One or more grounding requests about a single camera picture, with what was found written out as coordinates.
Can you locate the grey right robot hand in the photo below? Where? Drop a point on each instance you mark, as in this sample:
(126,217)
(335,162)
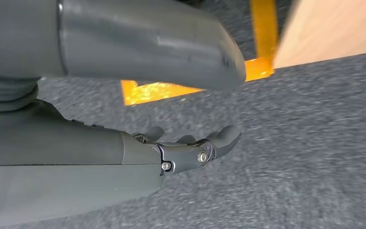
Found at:
(123,41)

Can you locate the pale wooden desk side panel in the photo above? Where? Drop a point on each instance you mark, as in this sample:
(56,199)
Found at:
(334,28)

